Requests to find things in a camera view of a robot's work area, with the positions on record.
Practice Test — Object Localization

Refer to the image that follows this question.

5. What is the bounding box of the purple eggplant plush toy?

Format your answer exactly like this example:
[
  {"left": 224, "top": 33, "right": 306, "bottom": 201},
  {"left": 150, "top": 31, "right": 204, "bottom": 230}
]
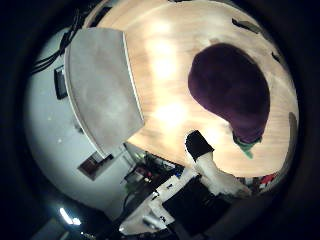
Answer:
[{"left": 187, "top": 42, "right": 272, "bottom": 159}]

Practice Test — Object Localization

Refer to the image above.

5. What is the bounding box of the black wire rack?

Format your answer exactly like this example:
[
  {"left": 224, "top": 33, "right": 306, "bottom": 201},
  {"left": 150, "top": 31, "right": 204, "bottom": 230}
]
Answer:
[{"left": 53, "top": 65, "right": 69, "bottom": 100}]

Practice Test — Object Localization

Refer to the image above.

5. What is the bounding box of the black cable bundle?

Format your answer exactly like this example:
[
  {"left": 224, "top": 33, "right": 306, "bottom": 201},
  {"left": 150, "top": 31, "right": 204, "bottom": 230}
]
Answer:
[{"left": 31, "top": 8, "right": 86, "bottom": 76}]

